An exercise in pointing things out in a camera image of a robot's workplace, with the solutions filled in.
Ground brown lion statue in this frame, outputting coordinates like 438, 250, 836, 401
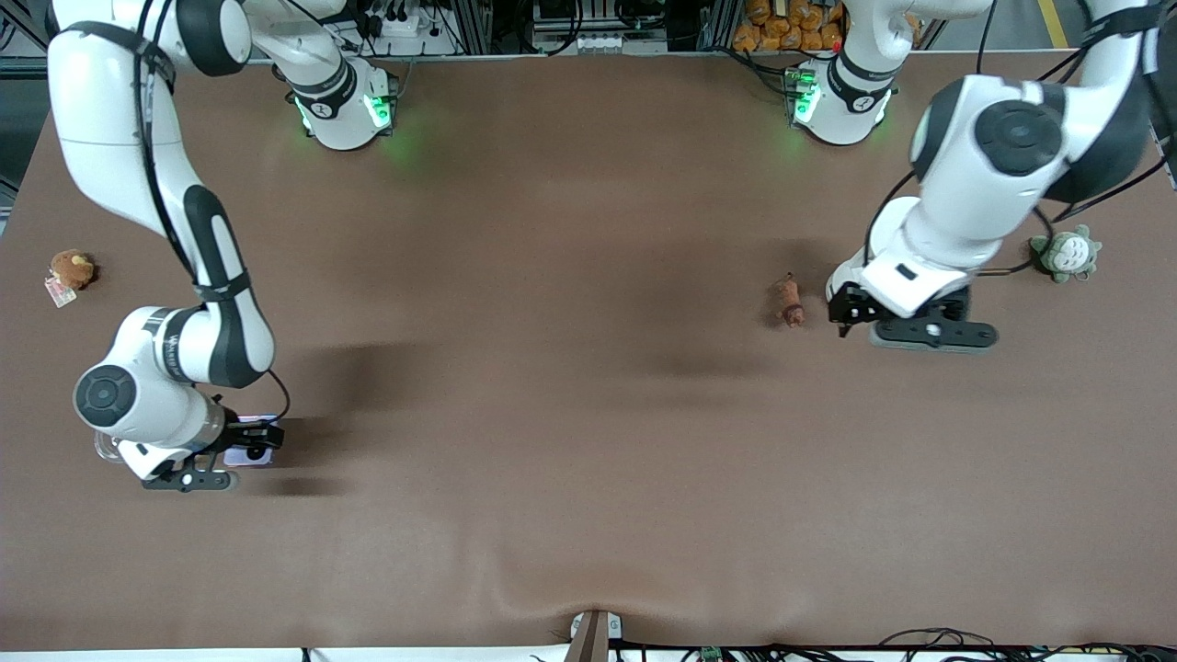
771, 272, 807, 329

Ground grey green plush toy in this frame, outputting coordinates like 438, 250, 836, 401
1029, 224, 1103, 284

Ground brown plush toy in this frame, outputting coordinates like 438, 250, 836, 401
49, 249, 97, 291

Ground orange round items pile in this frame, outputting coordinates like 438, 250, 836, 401
731, 0, 845, 53

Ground black equipment box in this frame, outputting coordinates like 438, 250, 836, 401
533, 0, 669, 36

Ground white power strip with plugs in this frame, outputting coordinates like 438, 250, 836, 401
354, 0, 453, 40

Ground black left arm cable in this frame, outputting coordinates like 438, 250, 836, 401
863, 0, 1177, 277

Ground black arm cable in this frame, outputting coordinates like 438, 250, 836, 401
863, 0, 1177, 277
131, 18, 291, 426

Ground black arm base cables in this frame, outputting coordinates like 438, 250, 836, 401
722, 44, 801, 97

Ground black cable bundle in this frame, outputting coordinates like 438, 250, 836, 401
874, 628, 1177, 662

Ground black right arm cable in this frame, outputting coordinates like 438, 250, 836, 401
131, 18, 291, 426

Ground front camera mount bracket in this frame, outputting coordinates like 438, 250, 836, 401
564, 610, 623, 662

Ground aluminium frame rail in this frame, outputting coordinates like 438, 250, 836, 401
0, 0, 54, 74

